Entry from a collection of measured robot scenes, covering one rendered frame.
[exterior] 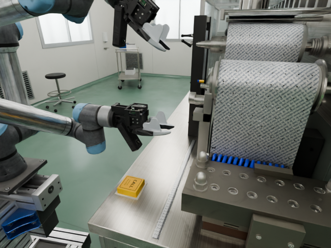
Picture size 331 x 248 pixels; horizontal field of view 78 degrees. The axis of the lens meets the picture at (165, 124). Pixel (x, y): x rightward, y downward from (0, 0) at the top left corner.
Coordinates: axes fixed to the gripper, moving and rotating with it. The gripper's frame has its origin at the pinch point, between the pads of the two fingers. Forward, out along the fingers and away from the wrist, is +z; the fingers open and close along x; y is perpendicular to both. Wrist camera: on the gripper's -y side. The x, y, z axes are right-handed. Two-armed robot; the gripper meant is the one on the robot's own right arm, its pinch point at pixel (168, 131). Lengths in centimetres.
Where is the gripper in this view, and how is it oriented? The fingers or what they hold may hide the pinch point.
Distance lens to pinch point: 67.6
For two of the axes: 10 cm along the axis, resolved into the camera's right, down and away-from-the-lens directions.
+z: 9.5, 1.3, -2.8
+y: 0.0, -9.0, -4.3
